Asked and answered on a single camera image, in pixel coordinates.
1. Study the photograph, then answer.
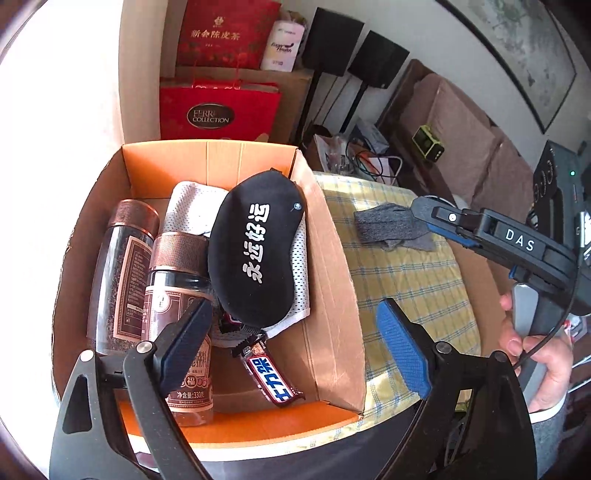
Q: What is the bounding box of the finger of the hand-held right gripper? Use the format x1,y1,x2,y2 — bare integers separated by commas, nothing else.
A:
412,195,483,248

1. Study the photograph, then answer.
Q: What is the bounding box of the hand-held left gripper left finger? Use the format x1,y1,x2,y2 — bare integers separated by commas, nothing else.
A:
48,299,214,480

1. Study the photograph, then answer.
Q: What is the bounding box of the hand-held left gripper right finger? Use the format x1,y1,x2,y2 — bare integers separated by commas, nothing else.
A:
376,298,539,480

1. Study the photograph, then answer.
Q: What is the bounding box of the grey sock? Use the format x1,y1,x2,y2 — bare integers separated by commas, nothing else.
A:
353,202,437,252

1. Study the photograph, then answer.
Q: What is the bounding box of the orange cardboard box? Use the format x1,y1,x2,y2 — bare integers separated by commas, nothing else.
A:
51,141,368,437

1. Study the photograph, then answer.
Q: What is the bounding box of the glass jar copper lid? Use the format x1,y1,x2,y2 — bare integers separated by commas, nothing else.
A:
142,232,218,428

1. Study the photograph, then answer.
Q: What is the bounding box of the glass jar with seeds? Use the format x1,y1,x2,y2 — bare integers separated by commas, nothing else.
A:
87,198,161,358

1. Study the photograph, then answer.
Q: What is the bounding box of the black eye mask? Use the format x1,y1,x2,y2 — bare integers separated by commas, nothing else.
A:
207,168,306,329

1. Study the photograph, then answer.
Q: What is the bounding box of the person's right forearm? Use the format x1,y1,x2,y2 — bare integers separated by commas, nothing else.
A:
529,399,591,480

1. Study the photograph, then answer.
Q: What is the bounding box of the person's right hand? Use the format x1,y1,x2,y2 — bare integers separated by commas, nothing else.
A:
499,293,576,412

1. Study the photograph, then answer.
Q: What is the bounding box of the yellow plaid cloth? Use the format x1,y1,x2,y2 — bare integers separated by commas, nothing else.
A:
272,172,483,457

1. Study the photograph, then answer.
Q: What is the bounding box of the green portable device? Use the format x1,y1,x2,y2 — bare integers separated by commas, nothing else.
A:
412,124,446,162

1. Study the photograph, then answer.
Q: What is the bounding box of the large brown sofa cushion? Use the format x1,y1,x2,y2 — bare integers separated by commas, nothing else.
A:
402,74,502,185

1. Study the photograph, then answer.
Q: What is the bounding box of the wooden sofa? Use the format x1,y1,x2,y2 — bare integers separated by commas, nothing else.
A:
376,58,543,222

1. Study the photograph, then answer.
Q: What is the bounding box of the blue and white box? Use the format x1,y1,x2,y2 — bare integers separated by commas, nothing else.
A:
355,121,387,151

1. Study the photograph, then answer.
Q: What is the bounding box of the white mesh cloth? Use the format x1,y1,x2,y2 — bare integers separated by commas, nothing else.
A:
164,181,311,348

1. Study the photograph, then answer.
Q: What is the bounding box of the black speaker on stand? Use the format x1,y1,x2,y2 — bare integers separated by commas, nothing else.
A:
295,7,365,144
341,31,411,134

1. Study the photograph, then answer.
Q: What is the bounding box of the red chocolates gift bag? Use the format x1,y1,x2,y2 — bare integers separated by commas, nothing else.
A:
159,78,281,141

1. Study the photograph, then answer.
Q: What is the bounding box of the red tea gift box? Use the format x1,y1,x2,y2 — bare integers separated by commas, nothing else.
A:
178,0,282,70

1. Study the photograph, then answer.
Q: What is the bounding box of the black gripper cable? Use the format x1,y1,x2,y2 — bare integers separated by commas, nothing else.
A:
512,240,591,370

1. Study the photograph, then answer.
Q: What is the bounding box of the framed wall painting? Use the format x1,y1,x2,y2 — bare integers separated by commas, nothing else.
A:
436,0,578,134

